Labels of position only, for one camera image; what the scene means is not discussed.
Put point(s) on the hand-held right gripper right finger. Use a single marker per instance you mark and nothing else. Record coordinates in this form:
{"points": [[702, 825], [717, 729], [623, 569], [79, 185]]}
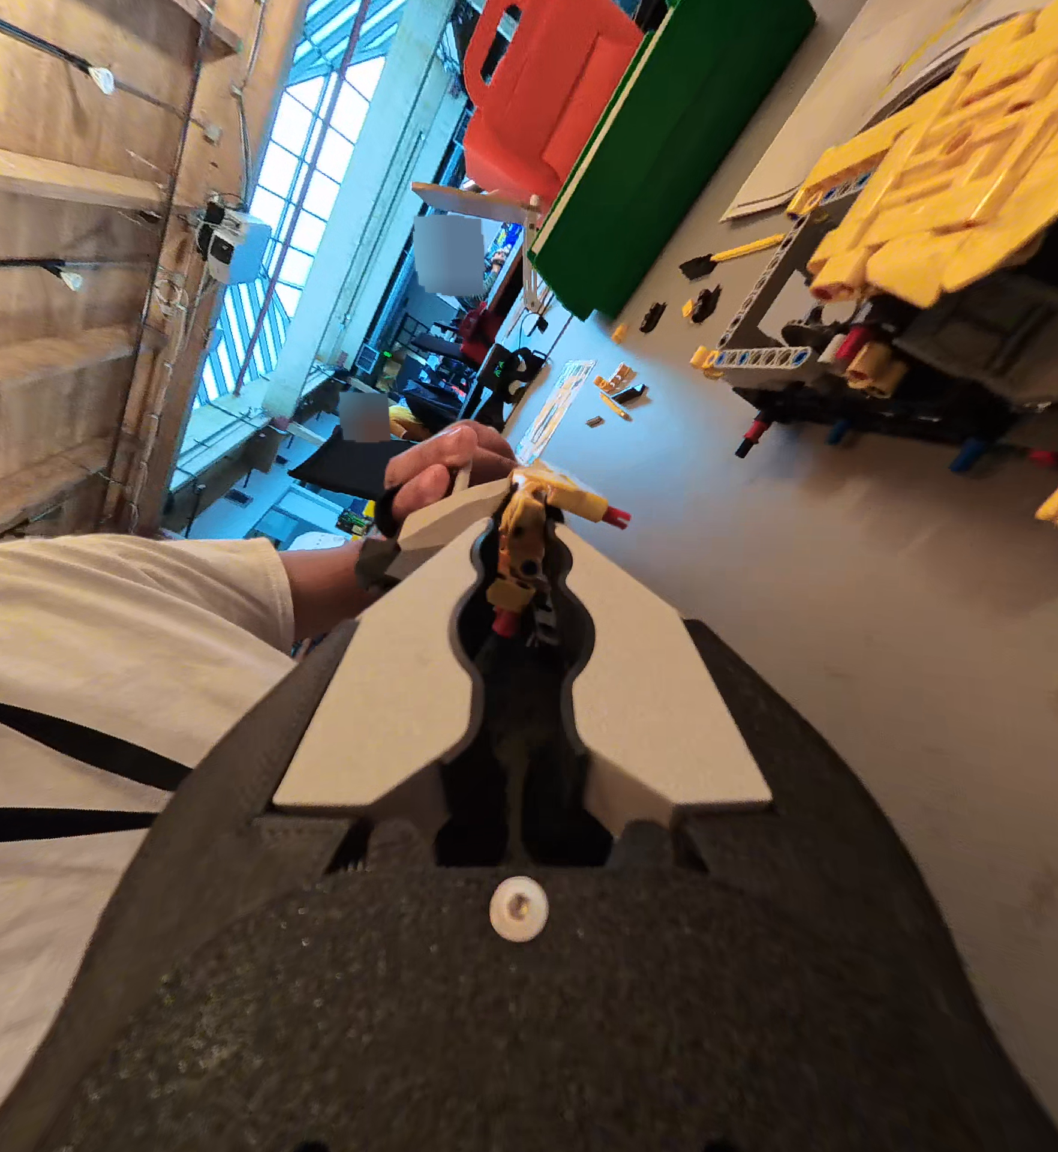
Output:
{"points": [[664, 710]]}

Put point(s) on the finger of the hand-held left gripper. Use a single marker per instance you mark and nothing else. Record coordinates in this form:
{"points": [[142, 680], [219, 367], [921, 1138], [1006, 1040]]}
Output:
{"points": [[456, 517]]}

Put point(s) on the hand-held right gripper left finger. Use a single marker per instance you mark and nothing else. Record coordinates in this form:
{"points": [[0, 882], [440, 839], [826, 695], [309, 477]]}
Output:
{"points": [[376, 710]]}

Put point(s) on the small yellow black assembly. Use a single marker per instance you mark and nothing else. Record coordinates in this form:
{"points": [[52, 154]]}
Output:
{"points": [[519, 540]]}

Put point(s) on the yellow toy car model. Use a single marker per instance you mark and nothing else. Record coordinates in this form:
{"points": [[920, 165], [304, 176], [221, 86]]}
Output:
{"points": [[942, 180]]}

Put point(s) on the person's left forearm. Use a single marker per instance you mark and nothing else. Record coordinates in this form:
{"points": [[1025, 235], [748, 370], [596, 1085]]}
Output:
{"points": [[321, 585]]}

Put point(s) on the black desk divider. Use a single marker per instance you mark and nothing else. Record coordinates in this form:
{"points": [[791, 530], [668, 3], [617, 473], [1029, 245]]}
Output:
{"points": [[339, 468]]}

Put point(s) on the grey desk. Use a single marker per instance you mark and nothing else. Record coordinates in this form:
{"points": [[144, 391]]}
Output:
{"points": [[852, 630]]}

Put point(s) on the person's left hand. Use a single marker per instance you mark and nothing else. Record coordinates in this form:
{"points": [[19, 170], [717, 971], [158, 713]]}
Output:
{"points": [[447, 458]]}

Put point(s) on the colourful leaflet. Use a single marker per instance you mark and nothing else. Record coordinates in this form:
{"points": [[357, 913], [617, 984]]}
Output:
{"points": [[556, 409]]}

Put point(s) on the black device with green lights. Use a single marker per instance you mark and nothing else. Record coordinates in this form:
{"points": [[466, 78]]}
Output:
{"points": [[511, 378]]}

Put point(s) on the red office chair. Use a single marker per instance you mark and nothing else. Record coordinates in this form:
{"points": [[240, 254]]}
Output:
{"points": [[480, 333]]}

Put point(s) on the thin yellow axle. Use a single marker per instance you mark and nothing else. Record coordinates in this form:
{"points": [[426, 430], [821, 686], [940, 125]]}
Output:
{"points": [[615, 406]]}

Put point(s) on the black pin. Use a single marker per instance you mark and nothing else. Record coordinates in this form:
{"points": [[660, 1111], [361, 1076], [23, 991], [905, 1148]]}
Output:
{"points": [[630, 394]]}

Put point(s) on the small black connector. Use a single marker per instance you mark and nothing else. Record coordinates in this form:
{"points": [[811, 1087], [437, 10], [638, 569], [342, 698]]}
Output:
{"points": [[653, 316]]}

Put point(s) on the person's white shirt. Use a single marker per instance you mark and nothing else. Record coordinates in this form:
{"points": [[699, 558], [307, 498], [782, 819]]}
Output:
{"points": [[87, 612]]}

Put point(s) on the wooden board document stand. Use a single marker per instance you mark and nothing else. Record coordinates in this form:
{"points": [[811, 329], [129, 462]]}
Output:
{"points": [[466, 198]]}

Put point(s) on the yellow black connector piece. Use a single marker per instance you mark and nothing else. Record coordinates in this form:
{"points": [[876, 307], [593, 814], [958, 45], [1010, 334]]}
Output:
{"points": [[702, 304]]}

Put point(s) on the glass skylight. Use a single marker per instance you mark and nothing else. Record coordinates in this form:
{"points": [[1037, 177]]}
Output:
{"points": [[304, 180]]}

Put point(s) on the green storage bin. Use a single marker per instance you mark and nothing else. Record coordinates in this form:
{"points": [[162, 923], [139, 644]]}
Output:
{"points": [[654, 180]]}

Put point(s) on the ceiling lamp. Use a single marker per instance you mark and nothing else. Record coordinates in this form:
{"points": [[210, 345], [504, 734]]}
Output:
{"points": [[101, 79], [69, 278]]}

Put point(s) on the black-tipped yellow tool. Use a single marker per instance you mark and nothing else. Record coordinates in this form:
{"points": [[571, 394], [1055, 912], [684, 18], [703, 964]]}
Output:
{"points": [[744, 247]]}

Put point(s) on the red storage bin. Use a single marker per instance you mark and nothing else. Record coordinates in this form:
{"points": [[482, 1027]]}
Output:
{"points": [[537, 90]]}

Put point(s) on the open instruction booklet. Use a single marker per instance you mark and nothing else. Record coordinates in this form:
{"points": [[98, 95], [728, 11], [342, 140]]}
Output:
{"points": [[852, 108]]}

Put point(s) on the yellow bracket piece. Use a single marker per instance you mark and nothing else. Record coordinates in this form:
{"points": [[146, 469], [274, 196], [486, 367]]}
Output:
{"points": [[619, 375]]}

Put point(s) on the white ceiling camera unit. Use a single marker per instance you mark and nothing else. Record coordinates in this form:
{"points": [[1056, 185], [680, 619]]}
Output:
{"points": [[232, 239]]}

